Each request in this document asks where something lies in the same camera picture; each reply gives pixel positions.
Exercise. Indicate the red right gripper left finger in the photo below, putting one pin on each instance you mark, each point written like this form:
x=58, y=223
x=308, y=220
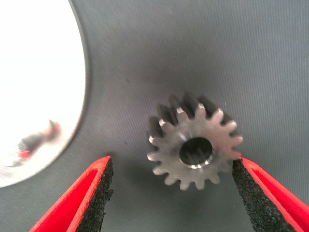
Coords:
x=79, y=200

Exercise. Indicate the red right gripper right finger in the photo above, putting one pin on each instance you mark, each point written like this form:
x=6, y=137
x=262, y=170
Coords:
x=270, y=203

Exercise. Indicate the steel planetary gear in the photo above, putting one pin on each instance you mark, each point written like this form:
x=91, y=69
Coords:
x=173, y=159

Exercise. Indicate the round metal carrier plate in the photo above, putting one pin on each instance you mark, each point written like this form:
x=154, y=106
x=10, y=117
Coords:
x=36, y=72

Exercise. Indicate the dark grey table cloth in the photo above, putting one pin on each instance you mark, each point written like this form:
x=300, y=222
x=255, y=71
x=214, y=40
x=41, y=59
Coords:
x=193, y=48

